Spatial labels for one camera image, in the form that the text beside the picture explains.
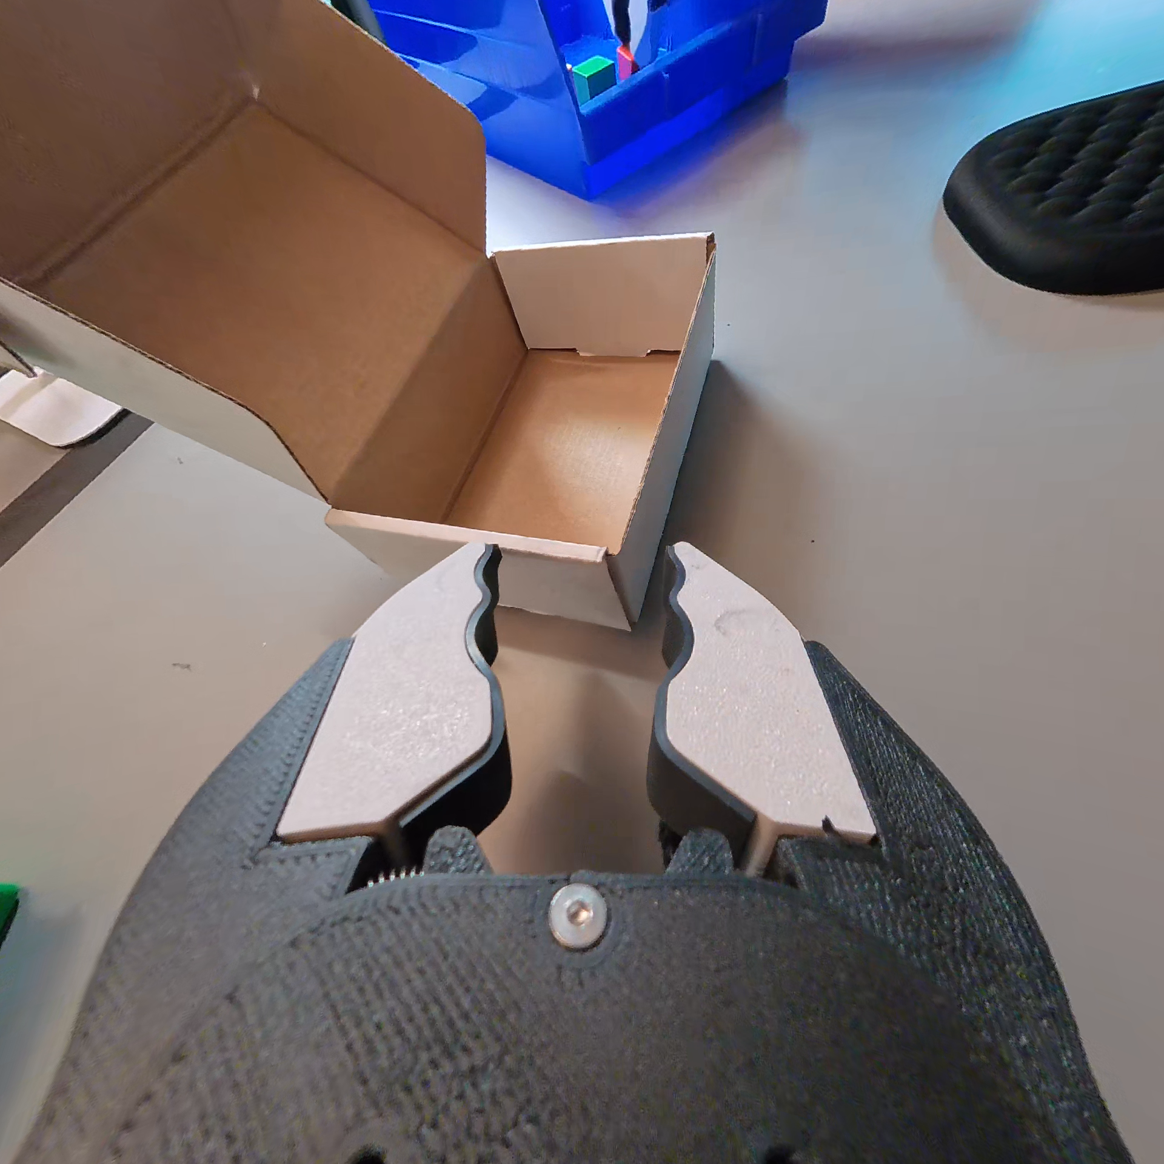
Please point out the green plastic bin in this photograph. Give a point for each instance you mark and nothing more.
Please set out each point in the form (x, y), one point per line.
(7, 913)

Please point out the white lamp stand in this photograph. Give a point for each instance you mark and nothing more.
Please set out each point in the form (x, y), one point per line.
(54, 409)

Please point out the white cardboard mailer box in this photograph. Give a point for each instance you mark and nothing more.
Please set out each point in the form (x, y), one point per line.
(273, 299)

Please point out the blue plastic bin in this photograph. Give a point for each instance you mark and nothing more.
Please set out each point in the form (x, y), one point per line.
(710, 100)

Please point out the red cube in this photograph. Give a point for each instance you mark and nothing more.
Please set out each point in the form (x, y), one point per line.
(625, 61)

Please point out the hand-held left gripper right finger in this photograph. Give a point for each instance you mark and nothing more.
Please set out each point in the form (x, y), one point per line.
(754, 718)

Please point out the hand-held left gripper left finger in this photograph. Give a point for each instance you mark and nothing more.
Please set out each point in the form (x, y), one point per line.
(401, 718)

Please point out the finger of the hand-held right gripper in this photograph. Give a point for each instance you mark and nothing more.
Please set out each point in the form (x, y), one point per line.
(621, 19)

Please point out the grey desk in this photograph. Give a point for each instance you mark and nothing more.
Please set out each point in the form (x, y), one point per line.
(909, 546)

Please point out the green cube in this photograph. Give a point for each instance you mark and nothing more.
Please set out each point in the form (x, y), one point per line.
(593, 78)

